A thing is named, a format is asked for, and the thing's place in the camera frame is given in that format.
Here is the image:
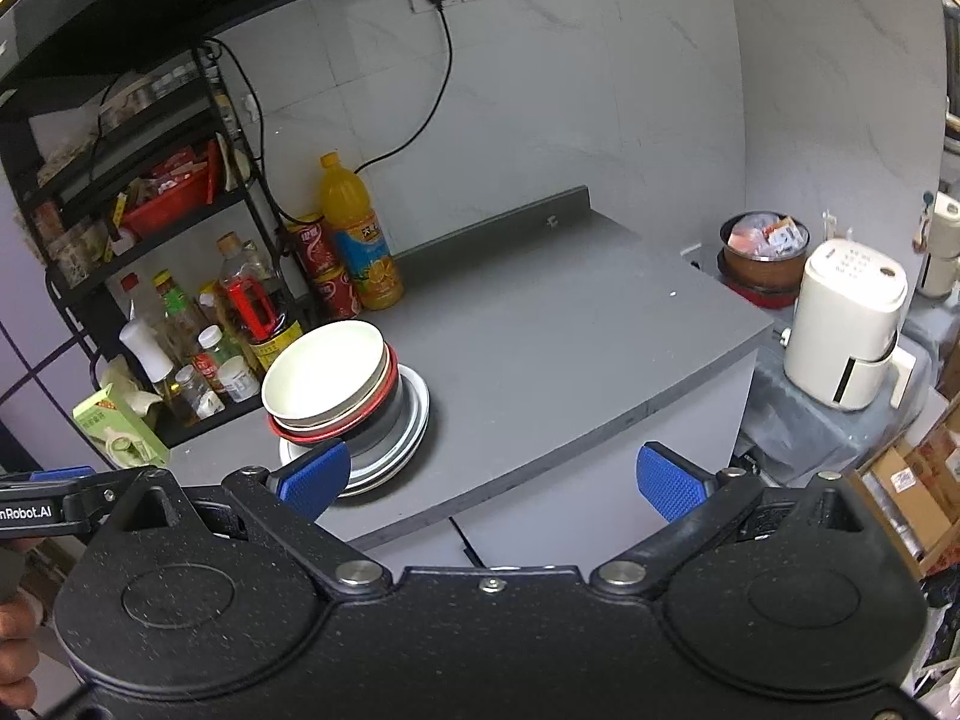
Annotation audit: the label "white printed plate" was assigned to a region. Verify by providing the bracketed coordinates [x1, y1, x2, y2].
[283, 364, 430, 487]
[279, 390, 433, 498]

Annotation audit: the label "brown pot with packets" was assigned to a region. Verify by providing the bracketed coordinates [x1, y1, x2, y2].
[718, 211, 813, 291]

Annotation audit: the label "white bowl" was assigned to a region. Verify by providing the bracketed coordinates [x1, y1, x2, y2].
[268, 341, 392, 432]

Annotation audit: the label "green carton box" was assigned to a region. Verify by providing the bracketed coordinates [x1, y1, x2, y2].
[73, 382, 172, 470]

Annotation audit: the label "red cap clear bottle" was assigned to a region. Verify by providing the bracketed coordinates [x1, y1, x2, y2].
[118, 274, 164, 335]

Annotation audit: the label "red bowl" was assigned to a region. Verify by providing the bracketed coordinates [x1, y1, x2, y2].
[270, 349, 400, 445]

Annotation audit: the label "white plastic bottle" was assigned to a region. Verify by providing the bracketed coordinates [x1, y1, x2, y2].
[118, 319, 176, 385]

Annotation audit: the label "yellow-green bowl cream inside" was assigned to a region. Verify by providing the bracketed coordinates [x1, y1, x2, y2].
[261, 320, 387, 425]

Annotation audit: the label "red drink can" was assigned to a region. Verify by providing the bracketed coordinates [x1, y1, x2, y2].
[287, 216, 336, 280]
[311, 264, 363, 320]

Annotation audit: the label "white kettle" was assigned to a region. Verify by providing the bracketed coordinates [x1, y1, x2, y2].
[911, 191, 960, 299]

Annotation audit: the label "white air fryer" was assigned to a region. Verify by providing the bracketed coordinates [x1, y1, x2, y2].
[782, 238, 918, 412]

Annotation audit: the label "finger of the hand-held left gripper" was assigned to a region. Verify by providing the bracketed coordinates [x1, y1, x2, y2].
[0, 465, 102, 497]

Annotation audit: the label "black cable under counter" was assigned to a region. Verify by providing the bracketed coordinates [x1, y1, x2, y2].
[448, 515, 482, 568]

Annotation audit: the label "grey bowl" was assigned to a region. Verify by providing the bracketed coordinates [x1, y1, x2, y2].
[341, 366, 410, 460]

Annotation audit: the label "crumpled beige bag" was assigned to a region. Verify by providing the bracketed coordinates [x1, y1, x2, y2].
[100, 356, 164, 425]

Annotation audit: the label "green cap glass bottle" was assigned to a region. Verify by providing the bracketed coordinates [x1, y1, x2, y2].
[152, 270, 209, 362]

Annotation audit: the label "white jar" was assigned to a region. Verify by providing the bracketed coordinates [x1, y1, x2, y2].
[217, 356, 262, 404]

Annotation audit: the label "small clear jar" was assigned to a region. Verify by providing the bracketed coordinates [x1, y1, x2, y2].
[174, 365, 224, 421]

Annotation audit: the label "cardboard box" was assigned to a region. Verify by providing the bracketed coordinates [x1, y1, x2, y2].
[855, 382, 960, 578]

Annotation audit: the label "shelf snack packets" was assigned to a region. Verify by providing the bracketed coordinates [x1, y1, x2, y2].
[30, 199, 121, 290]

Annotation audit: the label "person's left hand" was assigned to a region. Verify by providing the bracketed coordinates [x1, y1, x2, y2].
[0, 540, 46, 695]

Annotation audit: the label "black power cable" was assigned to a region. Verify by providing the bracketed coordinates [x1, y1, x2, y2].
[352, 0, 455, 175]

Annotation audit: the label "black rack cable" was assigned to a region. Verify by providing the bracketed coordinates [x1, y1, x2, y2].
[202, 37, 305, 241]

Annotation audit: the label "orange juice bottle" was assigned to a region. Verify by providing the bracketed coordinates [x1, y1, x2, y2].
[319, 152, 404, 311]

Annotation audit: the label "black storage rack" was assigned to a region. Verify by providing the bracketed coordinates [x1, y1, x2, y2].
[0, 41, 308, 449]

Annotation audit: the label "red plastic basket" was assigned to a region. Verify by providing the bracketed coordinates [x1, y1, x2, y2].
[118, 146, 224, 239]

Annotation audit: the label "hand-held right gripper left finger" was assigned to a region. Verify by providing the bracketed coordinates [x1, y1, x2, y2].
[105, 439, 395, 590]

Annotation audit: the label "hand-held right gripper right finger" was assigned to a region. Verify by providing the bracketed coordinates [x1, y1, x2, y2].
[589, 442, 871, 590]

